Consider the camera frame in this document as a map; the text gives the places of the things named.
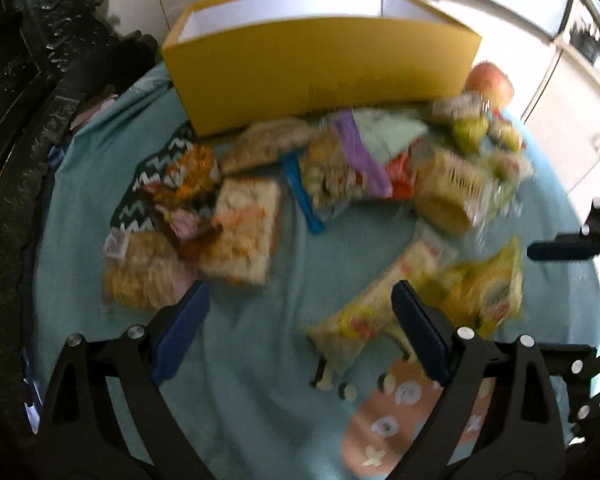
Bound long cracker sleeve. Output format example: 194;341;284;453
306;234;457;375

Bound pale green snack packet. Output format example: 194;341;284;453
352;108;428;166

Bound orange snack packet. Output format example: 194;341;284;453
140;143;221;210

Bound brown paper snack bag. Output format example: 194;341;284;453
219;117;323;176

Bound purple striped clear snack bag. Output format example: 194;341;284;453
299;109;397;212

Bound yellow cardboard box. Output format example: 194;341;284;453
161;0;481;136

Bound yellow long corn stick packet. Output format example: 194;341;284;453
414;236;524;338

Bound clear bag orange crackers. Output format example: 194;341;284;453
198;178;282;286

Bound brown chocolate wafer packet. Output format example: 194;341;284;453
147;185;219;249

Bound clear bag round cookies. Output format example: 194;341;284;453
102;229;197;310

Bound dark carved wooden furniture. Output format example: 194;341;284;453
0;0;161;241

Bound yellow bread bag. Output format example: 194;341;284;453
413;148;494;235

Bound blue topped marshmallow bag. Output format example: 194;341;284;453
280;153;329;235

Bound red yellow apple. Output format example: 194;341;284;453
465;62;514;110

